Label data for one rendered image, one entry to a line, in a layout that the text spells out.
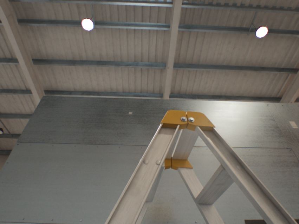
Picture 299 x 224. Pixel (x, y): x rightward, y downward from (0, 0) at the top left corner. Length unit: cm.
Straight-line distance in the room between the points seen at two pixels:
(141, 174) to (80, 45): 713
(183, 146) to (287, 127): 134
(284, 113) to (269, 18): 591
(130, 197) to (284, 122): 178
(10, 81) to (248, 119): 894
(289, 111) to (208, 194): 159
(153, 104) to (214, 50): 597
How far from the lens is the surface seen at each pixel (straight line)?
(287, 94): 973
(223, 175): 75
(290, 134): 207
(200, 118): 79
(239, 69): 816
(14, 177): 165
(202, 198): 92
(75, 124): 177
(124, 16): 690
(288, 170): 180
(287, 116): 223
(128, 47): 729
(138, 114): 176
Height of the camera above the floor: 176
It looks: 45 degrees up
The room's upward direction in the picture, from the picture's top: straight up
